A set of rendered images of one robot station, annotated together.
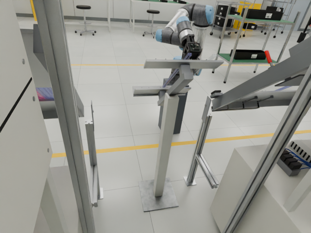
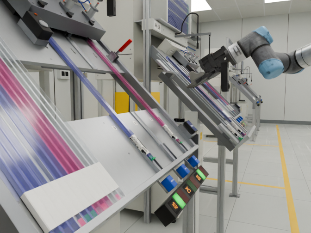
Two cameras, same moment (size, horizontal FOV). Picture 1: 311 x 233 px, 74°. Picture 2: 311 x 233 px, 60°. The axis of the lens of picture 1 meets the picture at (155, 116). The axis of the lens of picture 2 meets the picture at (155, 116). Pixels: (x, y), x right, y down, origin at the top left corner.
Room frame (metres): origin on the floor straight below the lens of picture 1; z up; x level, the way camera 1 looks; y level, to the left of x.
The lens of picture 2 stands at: (1.60, -1.14, 0.92)
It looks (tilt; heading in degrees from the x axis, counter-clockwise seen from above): 5 degrees down; 130
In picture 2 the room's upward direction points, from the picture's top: straight up
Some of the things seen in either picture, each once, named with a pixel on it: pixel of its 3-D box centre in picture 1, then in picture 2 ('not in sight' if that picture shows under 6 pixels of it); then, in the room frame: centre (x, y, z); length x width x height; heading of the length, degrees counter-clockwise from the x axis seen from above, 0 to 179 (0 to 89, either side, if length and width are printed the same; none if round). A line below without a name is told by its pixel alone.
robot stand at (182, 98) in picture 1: (172, 107); not in sight; (1.74, -0.15, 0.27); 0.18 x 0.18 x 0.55; 22
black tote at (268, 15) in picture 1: (262, 14); not in sight; (3.47, -1.42, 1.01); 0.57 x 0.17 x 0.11; 107
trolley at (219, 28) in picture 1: (230, 19); not in sight; (6.81, -1.92, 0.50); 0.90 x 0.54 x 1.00; 121
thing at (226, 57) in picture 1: (251, 45); not in sight; (3.47, -1.42, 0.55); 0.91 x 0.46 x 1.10; 107
